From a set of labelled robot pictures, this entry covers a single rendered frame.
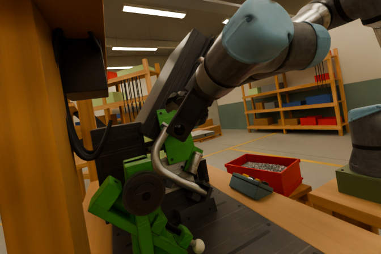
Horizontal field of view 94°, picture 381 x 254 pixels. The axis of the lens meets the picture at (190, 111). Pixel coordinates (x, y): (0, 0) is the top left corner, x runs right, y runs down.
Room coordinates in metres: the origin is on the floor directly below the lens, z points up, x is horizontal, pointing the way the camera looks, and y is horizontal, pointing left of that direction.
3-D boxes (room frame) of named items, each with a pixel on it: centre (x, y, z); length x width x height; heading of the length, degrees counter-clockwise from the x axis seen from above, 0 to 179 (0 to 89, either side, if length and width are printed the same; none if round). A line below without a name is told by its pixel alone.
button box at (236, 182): (0.71, -0.18, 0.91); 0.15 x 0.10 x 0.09; 24
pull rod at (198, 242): (0.40, 0.05, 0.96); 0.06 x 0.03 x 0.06; 114
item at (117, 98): (3.80, 1.64, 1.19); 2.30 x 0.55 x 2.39; 70
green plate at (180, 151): (0.72, 0.08, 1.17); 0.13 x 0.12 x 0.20; 24
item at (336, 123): (5.79, -3.03, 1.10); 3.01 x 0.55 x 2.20; 29
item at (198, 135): (0.87, 0.11, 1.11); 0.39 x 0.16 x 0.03; 114
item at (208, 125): (7.31, -0.43, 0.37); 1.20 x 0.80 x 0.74; 127
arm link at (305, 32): (0.31, -0.17, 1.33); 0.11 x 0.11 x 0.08; 24
